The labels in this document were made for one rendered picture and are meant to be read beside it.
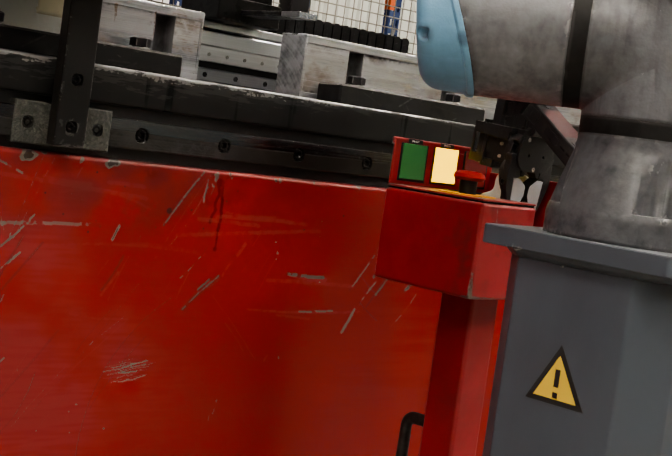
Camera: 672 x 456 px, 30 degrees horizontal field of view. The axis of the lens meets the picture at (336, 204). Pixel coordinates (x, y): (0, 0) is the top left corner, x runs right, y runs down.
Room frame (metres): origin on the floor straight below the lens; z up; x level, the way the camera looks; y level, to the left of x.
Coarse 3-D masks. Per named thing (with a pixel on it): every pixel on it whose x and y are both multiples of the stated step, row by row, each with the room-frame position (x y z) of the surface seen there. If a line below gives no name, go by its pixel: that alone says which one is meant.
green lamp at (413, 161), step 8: (408, 144) 1.59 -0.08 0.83; (408, 152) 1.60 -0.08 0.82; (416, 152) 1.61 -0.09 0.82; (424, 152) 1.62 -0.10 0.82; (408, 160) 1.60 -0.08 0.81; (416, 160) 1.61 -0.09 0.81; (424, 160) 1.62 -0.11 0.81; (400, 168) 1.59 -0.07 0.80; (408, 168) 1.60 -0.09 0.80; (416, 168) 1.61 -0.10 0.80; (424, 168) 1.62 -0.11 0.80; (400, 176) 1.59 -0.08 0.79; (408, 176) 1.60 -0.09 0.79; (416, 176) 1.61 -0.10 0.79
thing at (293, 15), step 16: (192, 0) 2.01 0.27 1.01; (208, 0) 1.97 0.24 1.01; (224, 0) 1.95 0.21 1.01; (240, 0) 1.97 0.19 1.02; (256, 0) 2.01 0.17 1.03; (208, 16) 1.97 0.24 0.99; (224, 16) 1.96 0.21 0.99; (240, 16) 1.98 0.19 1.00; (256, 16) 1.96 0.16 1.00; (272, 16) 1.92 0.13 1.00; (288, 16) 1.88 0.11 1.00; (304, 16) 1.87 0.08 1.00
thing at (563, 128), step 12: (528, 108) 1.60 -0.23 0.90; (540, 108) 1.59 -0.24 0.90; (552, 108) 1.62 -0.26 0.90; (528, 120) 1.60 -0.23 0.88; (540, 120) 1.59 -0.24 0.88; (552, 120) 1.58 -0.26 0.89; (564, 120) 1.61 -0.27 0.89; (540, 132) 1.59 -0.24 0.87; (552, 132) 1.57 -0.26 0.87; (564, 132) 1.58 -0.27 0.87; (576, 132) 1.60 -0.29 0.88; (552, 144) 1.57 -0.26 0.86; (564, 144) 1.56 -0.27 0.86; (564, 156) 1.56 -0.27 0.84
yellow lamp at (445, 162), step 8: (440, 152) 1.64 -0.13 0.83; (448, 152) 1.65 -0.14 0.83; (456, 152) 1.66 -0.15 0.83; (440, 160) 1.64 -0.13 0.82; (448, 160) 1.65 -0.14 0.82; (456, 160) 1.66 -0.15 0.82; (440, 168) 1.64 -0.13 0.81; (448, 168) 1.65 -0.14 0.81; (432, 176) 1.63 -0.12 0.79; (440, 176) 1.64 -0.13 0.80; (448, 176) 1.65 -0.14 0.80
